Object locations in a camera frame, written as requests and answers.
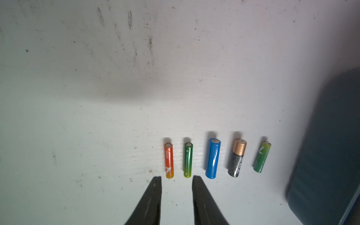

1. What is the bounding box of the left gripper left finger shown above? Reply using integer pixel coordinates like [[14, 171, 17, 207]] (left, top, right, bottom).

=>
[[125, 176, 162, 225]]

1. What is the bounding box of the blue battery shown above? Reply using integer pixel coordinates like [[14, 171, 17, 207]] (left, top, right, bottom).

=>
[[205, 138, 221, 179]]

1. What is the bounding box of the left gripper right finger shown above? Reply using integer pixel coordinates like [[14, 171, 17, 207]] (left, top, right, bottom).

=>
[[192, 176, 229, 225]]

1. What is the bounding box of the black gold battery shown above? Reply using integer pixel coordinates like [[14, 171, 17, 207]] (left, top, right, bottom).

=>
[[228, 138, 247, 177]]

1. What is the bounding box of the teal plastic storage box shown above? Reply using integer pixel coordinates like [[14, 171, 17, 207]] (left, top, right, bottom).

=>
[[287, 68, 360, 225]]

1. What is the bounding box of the orange green slim battery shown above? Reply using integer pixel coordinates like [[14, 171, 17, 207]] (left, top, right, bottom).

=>
[[164, 142, 174, 179]]

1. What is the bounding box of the green yellow slim battery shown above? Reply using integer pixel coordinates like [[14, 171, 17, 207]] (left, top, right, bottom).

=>
[[184, 142, 193, 178]]

